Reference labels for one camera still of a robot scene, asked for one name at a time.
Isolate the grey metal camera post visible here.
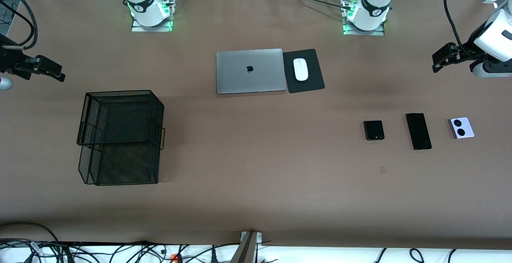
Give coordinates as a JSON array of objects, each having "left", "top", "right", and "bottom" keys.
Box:
[{"left": 229, "top": 230, "right": 263, "bottom": 263}]

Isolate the grey closed laptop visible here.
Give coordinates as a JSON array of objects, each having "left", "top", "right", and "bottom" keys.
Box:
[{"left": 216, "top": 48, "right": 288, "bottom": 95}]

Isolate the black wire mesh basket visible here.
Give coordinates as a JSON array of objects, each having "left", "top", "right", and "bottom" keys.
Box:
[{"left": 76, "top": 90, "right": 166, "bottom": 186}]

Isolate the white computer mouse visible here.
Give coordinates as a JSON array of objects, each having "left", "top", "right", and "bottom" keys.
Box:
[{"left": 293, "top": 58, "right": 309, "bottom": 82}]

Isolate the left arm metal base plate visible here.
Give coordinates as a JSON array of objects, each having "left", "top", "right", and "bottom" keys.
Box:
[{"left": 343, "top": 21, "right": 385, "bottom": 36}]

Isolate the small black flip phone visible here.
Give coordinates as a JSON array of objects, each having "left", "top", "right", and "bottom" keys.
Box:
[{"left": 363, "top": 120, "right": 385, "bottom": 141}]

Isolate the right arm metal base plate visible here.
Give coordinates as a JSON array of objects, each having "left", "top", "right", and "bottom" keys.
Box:
[{"left": 131, "top": 15, "right": 174, "bottom": 32}]

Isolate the grey floor cable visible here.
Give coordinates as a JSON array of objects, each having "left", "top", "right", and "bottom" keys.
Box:
[{"left": 0, "top": 222, "right": 60, "bottom": 244}]

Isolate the lavender flip phone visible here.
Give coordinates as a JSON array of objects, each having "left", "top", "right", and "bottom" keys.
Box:
[{"left": 449, "top": 117, "right": 475, "bottom": 139}]

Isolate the long black smartphone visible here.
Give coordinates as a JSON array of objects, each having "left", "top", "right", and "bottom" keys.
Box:
[{"left": 406, "top": 113, "right": 432, "bottom": 151}]

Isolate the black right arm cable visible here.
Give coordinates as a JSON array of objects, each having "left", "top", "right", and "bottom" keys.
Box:
[{"left": 0, "top": 0, "right": 38, "bottom": 50}]

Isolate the black mouse pad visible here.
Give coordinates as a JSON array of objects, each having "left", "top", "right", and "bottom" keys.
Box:
[{"left": 282, "top": 48, "right": 325, "bottom": 94}]

